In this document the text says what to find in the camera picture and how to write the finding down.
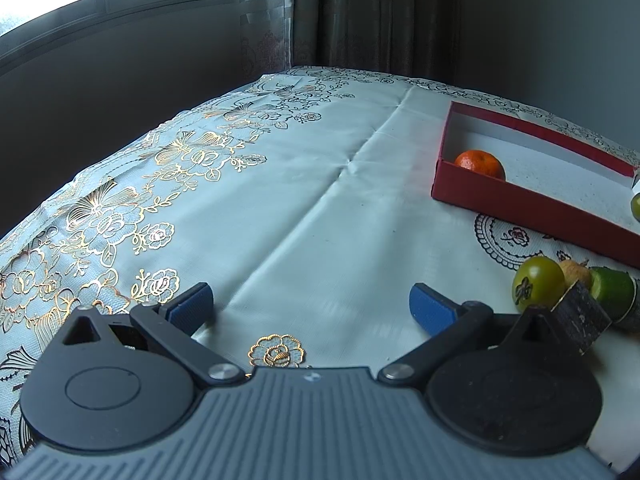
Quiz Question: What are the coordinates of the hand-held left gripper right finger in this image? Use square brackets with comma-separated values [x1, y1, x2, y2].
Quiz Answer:
[377, 282, 557, 389]

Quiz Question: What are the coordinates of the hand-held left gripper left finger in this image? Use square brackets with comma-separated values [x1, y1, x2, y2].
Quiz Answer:
[59, 282, 247, 389]

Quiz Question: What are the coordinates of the red cardboard box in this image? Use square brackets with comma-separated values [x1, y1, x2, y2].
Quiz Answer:
[431, 101, 640, 267]

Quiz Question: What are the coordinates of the small tan longan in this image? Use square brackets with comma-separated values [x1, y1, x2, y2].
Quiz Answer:
[557, 258, 594, 291]

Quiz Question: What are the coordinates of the floral embroidered tablecloth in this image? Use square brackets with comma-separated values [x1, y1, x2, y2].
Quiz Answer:
[0, 65, 640, 467]

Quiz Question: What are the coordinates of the dark cylinder piece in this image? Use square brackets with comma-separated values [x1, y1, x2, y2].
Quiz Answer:
[550, 280, 612, 356]

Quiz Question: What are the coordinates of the small orange mandarin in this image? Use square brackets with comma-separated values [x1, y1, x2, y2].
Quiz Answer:
[454, 149, 507, 181]

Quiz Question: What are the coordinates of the brown curtain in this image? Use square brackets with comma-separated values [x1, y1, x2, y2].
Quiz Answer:
[292, 0, 462, 79]

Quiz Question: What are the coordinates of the sheer patterned curtain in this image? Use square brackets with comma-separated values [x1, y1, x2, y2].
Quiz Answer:
[239, 0, 297, 81]

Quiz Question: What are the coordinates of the window frame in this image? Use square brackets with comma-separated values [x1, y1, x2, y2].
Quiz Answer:
[0, 0, 242, 77]

